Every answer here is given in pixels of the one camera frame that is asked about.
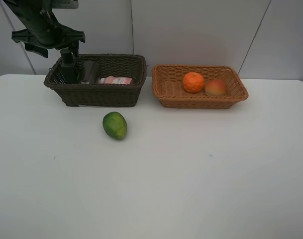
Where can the light brown wicker basket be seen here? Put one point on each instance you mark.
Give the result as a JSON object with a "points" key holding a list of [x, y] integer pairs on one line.
{"points": [[167, 83]]}

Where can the pink bottle white cap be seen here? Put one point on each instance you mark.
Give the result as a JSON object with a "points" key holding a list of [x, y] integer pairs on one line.
{"points": [[116, 80]]}

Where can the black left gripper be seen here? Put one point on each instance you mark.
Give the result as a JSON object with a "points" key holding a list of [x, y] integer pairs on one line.
{"points": [[43, 32]]}

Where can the dark green bottle black cap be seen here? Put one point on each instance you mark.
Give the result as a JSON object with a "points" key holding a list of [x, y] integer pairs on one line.
{"points": [[69, 66]]}

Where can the dark brown wicker basket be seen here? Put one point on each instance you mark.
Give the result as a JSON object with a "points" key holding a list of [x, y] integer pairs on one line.
{"points": [[101, 95]]}

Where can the red yellow peach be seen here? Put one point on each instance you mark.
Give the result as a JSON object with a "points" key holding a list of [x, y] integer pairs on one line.
{"points": [[215, 88]]}

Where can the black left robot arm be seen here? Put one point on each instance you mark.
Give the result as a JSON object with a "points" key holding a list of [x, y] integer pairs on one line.
{"points": [[17, 5]]}

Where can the translucent purple plastic cup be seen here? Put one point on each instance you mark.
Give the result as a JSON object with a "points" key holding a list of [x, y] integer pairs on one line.
{"points": [[90, 73]]}

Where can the green mango fruit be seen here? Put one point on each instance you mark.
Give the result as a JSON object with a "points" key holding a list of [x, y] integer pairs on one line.
{"points": [[115, 125]]}

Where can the orange tangerine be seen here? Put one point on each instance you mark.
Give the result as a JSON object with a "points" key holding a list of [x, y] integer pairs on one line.
{"points": [[193, 82]]}

